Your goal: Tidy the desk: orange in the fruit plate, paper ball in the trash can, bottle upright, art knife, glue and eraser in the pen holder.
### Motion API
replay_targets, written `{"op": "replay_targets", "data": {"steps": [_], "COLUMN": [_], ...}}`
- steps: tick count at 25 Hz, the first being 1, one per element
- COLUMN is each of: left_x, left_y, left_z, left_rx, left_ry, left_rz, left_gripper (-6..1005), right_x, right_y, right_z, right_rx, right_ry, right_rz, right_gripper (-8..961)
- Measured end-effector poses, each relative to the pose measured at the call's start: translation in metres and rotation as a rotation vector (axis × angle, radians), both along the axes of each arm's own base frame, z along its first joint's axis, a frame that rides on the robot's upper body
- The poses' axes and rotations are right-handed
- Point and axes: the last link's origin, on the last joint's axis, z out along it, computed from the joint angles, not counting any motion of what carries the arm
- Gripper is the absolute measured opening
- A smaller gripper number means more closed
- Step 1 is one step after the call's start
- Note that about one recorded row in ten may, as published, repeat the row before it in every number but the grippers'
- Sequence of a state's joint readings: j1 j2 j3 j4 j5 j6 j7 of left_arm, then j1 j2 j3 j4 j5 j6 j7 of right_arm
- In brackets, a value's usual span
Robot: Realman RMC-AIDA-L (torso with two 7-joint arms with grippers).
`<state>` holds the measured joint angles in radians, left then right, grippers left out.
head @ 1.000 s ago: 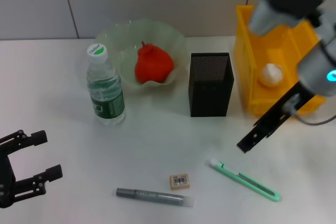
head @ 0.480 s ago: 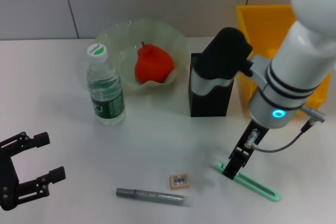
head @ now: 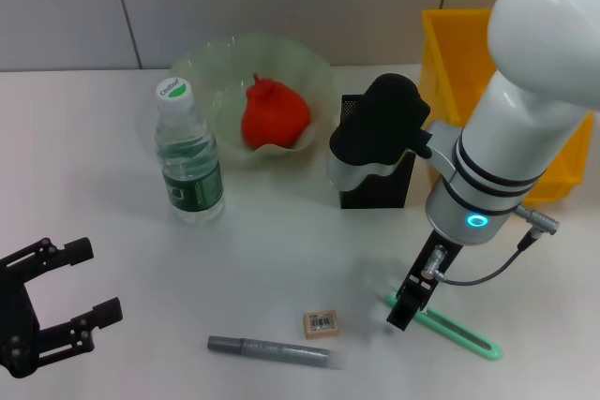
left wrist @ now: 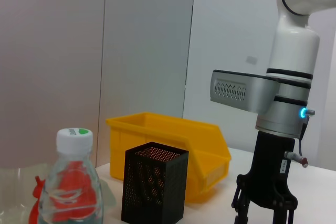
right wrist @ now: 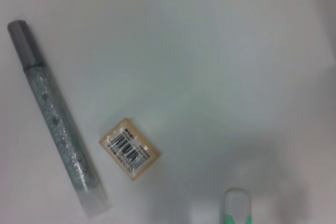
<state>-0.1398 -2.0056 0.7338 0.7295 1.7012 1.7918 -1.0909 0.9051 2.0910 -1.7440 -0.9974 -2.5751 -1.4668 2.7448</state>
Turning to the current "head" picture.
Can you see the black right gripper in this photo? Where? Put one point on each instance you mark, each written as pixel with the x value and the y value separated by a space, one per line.
pixel 419 287

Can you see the clear green-label water bottle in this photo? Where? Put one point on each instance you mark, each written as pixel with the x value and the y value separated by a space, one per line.
pixel 192 170

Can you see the yellow plastic bin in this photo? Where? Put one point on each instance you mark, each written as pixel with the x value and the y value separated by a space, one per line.
pixel 450 53

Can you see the green utility knife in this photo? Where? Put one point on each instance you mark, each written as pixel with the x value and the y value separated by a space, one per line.
pixel 459 335

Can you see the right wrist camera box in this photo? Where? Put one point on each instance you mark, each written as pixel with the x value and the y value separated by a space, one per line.
pixel 379 123

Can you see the beige eraser with barcode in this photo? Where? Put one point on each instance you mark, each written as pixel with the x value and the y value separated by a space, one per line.
pixel 320 323

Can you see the black mesh pen holder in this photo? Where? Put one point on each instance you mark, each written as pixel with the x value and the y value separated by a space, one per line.
pixel 375 196

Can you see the grey marker pen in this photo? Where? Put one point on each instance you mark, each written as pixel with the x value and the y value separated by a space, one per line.
pixel 276 352

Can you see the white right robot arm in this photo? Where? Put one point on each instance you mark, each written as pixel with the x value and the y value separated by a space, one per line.
pixel 515 128

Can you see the red-orange orange fruit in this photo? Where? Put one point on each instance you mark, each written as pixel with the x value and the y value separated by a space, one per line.
pixel 274 114

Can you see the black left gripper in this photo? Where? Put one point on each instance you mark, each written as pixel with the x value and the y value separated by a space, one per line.
pixel 16 325

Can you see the pale green glass fruit bowl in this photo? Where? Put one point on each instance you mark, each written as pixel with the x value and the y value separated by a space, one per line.
pixel 225 67

